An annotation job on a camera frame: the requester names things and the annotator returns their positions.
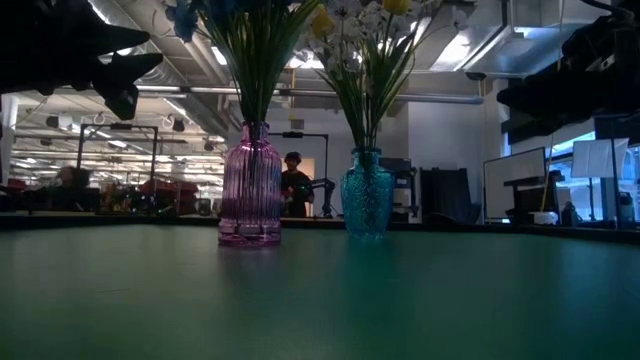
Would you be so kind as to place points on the pink ribbed glass vase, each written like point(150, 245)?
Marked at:
point(250, 200)

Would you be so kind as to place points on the red storage bins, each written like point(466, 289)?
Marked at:
point(170, 190)

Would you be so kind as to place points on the teal textured glass vase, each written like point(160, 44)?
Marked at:
point(367, 200)

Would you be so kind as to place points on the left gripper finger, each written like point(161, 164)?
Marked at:
point(120, 40)
point(125, 70)

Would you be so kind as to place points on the blue flower bunch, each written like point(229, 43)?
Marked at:
point(280, 55)
point(184, 22)

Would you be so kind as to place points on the white column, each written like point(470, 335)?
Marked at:
point(7, 145)

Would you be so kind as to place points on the dark panel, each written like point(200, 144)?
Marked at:
point(445, 195)

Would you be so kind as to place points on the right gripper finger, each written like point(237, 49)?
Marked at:
point(540, 91)
point(545, 111)

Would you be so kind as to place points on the white flower bunch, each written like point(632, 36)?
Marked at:
point(372, 20)

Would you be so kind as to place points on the white round container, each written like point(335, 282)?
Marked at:
point(545, 218)

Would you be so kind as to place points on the black background robot arm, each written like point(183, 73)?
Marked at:
point(327, 192)

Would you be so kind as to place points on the whiteboard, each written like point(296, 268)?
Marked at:
point(512, 185)

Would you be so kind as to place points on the black cabinet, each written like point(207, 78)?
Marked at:
point(405, 190)

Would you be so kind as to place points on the person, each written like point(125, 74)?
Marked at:
point(297, 187)
point(72, 182)

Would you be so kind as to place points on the white flower sprig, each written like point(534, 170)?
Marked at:
point(350, 62)

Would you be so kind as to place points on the silver rectangular duct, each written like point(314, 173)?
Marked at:
point(490, 45)

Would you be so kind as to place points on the silver ceiling pipe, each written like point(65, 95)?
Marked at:
point(300, 93)

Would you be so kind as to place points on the silver round air duct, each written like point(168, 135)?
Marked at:
point(175, 75)

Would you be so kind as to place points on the white panel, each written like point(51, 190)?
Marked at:
point(597, 159)

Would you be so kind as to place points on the dark desk stand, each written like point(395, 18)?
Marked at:
point(530, 195)

